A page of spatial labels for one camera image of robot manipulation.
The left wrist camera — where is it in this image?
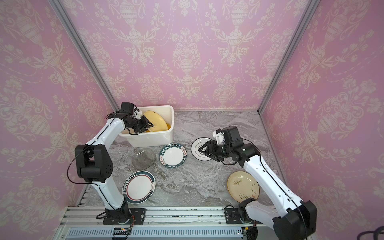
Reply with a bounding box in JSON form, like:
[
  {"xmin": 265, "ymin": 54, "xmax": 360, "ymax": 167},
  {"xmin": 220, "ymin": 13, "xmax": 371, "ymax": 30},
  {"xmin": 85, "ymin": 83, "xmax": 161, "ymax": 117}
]
[{"xmin": 120, "ymin": 102, "xmax": 136, "ymax": 116}]

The clear glass plate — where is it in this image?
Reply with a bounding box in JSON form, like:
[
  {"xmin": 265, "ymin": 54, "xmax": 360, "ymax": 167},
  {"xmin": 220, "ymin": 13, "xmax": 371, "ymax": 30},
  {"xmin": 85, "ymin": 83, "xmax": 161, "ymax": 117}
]
[{"xmin": 132, "ymin": 148, "xmax": 157, "ymax": 170}]

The aluminium mounting rail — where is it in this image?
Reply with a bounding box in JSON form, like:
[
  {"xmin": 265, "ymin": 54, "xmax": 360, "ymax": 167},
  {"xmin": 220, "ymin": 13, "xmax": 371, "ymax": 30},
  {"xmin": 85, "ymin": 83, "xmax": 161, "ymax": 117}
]
[{"xmin": 53, "ymin": 206, "xmax": 278, "ymax": 240}]

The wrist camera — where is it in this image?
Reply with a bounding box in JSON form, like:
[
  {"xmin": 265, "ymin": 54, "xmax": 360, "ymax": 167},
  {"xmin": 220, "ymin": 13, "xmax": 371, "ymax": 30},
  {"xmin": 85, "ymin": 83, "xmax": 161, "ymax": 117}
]
[
  {"xmin": 213, "ymin": 129, "xmax": 226, "ymax": 146},
  {"xmin": 120, "ymin": 102, "xmax": 136, "ymax": 116}
]

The large green red rimmed plate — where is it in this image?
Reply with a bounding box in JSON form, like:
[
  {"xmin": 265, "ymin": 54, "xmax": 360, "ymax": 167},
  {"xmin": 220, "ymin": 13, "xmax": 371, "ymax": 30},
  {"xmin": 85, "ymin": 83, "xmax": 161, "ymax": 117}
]
[{"xmin": 122, "ymin": 171, "xmax": 156, "ymax": 205}]

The beige plate brown rim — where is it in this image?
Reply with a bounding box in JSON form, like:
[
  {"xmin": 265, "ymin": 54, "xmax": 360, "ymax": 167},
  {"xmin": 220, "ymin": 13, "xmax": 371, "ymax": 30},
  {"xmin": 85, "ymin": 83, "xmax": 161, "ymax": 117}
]
[{"xmin": 227, "ymin": 171, "xmax": 260, "ymax": 203}]

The white plastic bin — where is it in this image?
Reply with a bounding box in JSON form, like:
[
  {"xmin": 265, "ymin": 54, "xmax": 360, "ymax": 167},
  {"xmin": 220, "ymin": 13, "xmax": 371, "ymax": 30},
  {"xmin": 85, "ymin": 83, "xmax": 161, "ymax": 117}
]
[{"xmin": 119, "ymin": 105, "xmax": 175, "ymax": 148}]

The corner aluminium post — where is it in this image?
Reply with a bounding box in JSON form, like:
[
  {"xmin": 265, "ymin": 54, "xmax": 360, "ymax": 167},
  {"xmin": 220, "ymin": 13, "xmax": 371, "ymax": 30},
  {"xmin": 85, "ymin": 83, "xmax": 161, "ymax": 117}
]
[
  {"xmin": 48, "ymin": 0, "xmax": 120, "ymax": 111},
  {"xmin": 258, "ymin": 0, "xmax": 321, "ymax": 115}
]

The white plate black ring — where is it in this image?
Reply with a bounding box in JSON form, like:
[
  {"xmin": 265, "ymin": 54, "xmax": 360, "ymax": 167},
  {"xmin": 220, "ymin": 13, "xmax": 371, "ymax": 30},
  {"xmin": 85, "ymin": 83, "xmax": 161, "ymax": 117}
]
[{"xmin": 190, "ymin": 137, "xmax": 214, "ymax": 162}]

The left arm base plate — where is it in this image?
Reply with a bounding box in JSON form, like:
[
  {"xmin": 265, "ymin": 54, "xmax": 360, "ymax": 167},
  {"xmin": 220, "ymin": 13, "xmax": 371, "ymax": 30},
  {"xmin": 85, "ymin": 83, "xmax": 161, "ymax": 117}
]
[{"xmin": 103, "ymin": 208, "xmax": 146, "ymax": 225}]

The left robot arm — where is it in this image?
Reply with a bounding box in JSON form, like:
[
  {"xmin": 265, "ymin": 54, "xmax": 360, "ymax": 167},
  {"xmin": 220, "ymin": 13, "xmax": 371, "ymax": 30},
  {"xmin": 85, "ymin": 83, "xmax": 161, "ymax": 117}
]
[{"xmin": 74, "ymin": 112, "xmax": 154, "ymax": 226}]

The left corner aluminium post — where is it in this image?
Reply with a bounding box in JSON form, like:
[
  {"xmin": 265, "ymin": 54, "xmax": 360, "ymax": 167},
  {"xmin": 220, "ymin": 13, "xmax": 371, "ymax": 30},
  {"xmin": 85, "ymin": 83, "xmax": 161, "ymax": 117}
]
[{"xmin": 48, "ymin": 0, "xmax": 120, "ymax": 111}]

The pale yellow round plate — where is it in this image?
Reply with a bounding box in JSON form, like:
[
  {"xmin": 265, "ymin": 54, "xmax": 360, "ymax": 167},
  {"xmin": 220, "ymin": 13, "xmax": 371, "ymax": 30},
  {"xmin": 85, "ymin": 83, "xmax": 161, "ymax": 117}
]
[{"xmin": 144, "ymin": 111, "xmax": 169, "ymax": 132}]

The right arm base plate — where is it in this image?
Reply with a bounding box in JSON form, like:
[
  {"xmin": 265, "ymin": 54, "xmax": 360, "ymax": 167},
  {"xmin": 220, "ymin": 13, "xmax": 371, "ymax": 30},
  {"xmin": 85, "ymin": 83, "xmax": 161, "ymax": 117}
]
[{"xmin": 223, "ymin": 207, "xmax": 255, "ymax": 225}]

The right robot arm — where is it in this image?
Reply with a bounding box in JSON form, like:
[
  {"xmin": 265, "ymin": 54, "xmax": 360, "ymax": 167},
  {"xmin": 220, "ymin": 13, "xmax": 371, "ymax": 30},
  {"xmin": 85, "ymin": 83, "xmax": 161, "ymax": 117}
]
[{"xmin": 191, "ymin": 126, "xmax": 318, "ymax": 240}]

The right corner aluminium post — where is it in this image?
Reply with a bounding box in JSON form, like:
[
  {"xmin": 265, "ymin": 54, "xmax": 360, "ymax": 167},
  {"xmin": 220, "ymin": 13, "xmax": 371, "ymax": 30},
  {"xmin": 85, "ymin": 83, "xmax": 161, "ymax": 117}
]
[{"xmin": 258, "ymin": 0, "xmax": 321, "ymax": 115}]

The small green lettered rim plate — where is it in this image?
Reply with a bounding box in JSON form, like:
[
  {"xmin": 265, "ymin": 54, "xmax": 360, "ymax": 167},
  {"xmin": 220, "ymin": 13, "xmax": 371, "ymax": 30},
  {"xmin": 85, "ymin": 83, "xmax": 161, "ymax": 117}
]
[{"xmin": 159, "ymin": 143, "xmax": 187, "ymax": 169}]

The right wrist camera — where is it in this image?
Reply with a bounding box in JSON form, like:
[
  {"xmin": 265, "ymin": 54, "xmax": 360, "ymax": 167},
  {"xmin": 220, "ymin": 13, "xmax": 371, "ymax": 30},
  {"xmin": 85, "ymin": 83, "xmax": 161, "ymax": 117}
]
[{"xmin": 213, "ymin": 129, "xmax": 226, "ymax": 146}]

